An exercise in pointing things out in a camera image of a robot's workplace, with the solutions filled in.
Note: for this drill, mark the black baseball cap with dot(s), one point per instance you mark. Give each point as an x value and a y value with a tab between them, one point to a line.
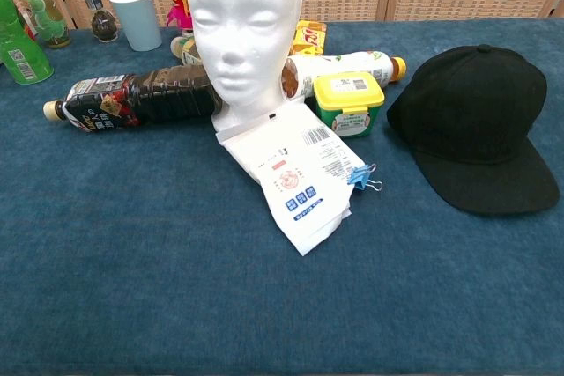
467	107

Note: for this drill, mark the white yogurt bottle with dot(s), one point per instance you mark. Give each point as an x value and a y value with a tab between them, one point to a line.
352	61

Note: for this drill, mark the white foam mannequin head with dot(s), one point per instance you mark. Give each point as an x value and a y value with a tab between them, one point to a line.
242	19

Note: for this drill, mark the white plastic packet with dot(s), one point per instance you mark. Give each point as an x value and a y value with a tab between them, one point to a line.
299	186

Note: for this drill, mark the blue binder clip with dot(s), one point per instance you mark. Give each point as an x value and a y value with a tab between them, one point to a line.
358	177

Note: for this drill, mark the yellow square container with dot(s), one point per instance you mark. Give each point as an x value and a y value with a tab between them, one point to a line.
348	94

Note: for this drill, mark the yellow snack packet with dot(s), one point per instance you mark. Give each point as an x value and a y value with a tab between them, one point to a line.
310	39

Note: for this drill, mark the dark coffee plastic bottle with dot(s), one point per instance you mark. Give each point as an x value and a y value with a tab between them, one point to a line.
154	94

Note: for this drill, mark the clear tea bottle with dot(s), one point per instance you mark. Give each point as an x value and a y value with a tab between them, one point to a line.
187	52

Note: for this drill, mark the blue table cloth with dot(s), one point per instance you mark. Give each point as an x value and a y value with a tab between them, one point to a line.
176	283

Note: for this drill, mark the pale blue plastic cup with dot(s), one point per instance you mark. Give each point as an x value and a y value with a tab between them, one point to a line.
136	19

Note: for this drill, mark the black pepper grinder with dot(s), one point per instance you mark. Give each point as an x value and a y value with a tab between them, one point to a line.
105	24

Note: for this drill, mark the small green dinosaur bottle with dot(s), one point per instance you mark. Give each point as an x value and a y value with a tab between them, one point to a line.
50	19

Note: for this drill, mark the green chips can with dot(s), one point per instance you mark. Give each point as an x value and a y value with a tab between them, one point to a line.
20	54

